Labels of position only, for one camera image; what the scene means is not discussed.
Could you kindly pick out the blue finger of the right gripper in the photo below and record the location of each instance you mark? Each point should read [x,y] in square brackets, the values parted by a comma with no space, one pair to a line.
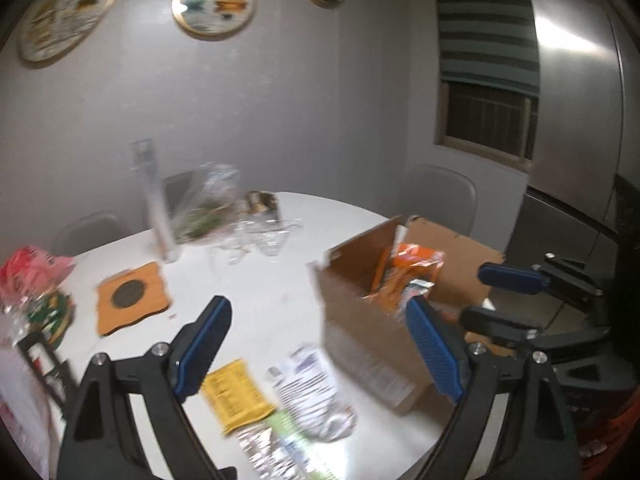
[499,328]
[527,282]

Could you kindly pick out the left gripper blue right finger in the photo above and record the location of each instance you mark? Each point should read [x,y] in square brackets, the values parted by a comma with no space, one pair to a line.
[441,347]

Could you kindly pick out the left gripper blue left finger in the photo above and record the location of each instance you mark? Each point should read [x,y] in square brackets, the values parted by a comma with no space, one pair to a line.
[195,347]

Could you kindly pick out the yellow snack pack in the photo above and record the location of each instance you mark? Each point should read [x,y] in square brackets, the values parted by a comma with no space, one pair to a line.
[234,397]

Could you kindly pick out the white oat snack bag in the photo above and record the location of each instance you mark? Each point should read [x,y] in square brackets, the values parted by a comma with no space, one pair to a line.
[308,390]

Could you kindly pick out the clear grain bar wrapper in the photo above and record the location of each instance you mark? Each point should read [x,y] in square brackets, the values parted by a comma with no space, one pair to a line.
[267,454]

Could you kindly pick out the orange white snack pouch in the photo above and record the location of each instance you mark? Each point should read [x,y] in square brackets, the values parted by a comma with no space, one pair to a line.
[415,287]

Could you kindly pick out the light green snack packet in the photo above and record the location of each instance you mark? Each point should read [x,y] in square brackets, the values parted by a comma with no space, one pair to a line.
[307,455]

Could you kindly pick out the cardboard box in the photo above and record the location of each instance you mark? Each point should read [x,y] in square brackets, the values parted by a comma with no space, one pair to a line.
[365,286]

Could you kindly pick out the orange wooden coaster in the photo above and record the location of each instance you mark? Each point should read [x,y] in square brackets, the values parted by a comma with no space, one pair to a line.
[129,297]

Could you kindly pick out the silver refrigerator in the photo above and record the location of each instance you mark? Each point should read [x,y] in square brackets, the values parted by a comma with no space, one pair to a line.
[587,135]

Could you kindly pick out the grey chair right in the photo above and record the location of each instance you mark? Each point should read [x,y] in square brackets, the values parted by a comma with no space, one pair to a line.
[440,195]

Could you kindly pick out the grey chair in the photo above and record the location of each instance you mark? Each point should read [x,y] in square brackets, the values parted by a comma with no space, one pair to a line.
[176,191]
[89,232]
[440,195]

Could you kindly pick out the crumpled clear wrapper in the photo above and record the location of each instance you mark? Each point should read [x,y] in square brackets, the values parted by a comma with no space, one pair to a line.
[267,237]

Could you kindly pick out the black phone stand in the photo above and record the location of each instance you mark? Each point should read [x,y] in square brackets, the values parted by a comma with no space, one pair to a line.
[53,375]

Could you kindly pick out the green snack bag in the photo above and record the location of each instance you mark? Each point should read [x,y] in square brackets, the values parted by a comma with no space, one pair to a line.
[51,312]

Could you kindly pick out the window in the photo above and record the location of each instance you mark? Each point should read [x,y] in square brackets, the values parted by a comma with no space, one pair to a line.
[494,124]

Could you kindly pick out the grey chair left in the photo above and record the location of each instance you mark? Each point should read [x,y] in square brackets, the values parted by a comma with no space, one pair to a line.
[89,232]

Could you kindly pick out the gold foil wrapper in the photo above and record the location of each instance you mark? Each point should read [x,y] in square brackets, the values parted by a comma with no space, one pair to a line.
[262,202]

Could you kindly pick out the clear bag with greens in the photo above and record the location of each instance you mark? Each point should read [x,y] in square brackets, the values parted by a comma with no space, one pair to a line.
[209,203]

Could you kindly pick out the grey chair middle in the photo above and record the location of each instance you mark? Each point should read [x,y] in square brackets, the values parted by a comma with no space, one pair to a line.
[176,191]

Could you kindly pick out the white plastic shopping bag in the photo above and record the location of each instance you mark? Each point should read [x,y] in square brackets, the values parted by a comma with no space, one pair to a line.
[25,411]

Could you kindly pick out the pink plastic bag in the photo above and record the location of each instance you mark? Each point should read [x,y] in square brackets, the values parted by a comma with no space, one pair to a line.
[31,269]

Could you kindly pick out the clear plastic tube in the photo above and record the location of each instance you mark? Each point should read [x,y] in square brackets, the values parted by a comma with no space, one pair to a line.
[145,167]

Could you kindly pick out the striped window blind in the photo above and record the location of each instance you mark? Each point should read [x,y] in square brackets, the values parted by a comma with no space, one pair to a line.
[490,43]

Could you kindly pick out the large round boat painting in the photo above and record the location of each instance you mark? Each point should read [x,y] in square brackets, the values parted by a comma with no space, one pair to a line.
[52,28]

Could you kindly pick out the medium round wall painting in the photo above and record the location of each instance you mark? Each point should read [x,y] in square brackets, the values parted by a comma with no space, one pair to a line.
[213,19]

